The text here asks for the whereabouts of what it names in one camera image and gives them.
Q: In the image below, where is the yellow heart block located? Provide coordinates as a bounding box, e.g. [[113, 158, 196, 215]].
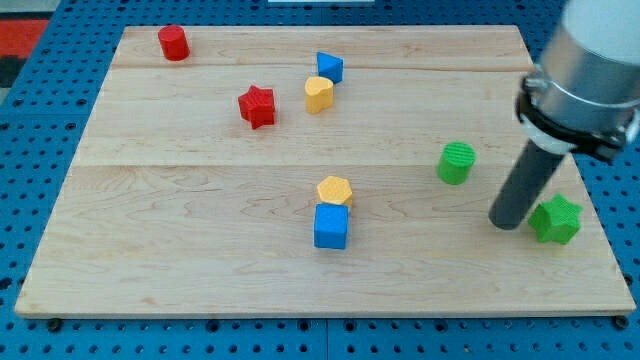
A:
[[304, 76, 334, 114]]

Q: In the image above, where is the red star block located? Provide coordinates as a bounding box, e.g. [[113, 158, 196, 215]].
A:
[[238, 85, 276, 130]]

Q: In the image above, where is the green star block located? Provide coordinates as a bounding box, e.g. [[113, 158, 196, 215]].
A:
[[528, 194, 583, 245]]

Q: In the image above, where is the blue triangle block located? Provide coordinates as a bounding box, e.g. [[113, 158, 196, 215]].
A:
[[316, 52, 344, 84]]

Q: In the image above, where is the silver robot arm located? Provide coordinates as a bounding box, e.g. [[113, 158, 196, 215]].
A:
[[516, 0, 639, 162]]

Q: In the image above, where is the blue cube block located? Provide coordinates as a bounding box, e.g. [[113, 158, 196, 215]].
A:
[[313, 203, 349, 250]]

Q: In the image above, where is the green cylinder block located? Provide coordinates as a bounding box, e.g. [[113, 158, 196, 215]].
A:
[[437, 141, 476, 185]]

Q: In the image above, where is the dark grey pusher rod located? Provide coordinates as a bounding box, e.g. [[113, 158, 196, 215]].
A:
[[488, 140, 564, 230]]

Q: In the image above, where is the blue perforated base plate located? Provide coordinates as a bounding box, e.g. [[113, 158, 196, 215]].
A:
[[1, 0, 639, 359]]

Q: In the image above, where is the red cylinder block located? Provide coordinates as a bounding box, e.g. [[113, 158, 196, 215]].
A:
[[157, 24, 190, 61]]

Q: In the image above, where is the wooden board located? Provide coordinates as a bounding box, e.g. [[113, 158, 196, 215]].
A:
[[15, 26, 636, 319]]

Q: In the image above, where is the yellow hexagon block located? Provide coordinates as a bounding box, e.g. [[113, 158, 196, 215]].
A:
[[316, 176, 353, 208]]

